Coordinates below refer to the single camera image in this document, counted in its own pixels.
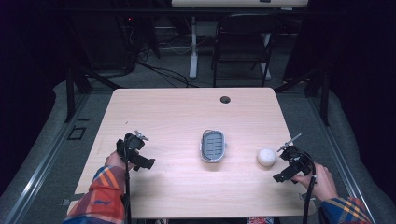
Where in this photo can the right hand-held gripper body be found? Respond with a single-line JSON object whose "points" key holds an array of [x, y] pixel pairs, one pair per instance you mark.
{"points": [[294, 163]]}

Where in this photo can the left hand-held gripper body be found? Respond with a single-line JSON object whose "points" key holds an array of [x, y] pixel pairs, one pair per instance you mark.
{"points": [[134, 157]]}

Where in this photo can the person's left hand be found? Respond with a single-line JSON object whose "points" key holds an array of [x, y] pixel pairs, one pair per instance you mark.
{"points": [[114, 161]]}

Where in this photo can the person's right hand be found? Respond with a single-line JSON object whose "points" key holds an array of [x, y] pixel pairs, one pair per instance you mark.
{"points": [[323, 183]]}

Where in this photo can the white round soap ball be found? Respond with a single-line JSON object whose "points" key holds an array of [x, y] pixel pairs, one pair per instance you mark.
{"points": [[266, 157]]}

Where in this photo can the black metal stand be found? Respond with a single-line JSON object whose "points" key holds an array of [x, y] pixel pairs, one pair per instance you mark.
{"points": [[323, 96], [71, 93]]}

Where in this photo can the red patterned cloth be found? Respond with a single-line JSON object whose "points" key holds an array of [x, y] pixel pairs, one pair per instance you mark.
{"points": [[260, 220]]}

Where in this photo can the grey soap dish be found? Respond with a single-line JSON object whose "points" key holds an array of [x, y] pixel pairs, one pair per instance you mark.
{"points": [[213, 146]]}

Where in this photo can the white desk with white legs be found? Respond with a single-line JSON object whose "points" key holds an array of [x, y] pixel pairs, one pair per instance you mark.
{"points": [[193, 46]]}

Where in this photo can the black folding chair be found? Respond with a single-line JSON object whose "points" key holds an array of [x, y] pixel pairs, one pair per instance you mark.
{"points": [[241, 40]]}

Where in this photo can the metal floor rail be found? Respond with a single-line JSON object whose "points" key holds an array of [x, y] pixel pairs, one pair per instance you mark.
{"points": [[342, 168], [37, 174]]}

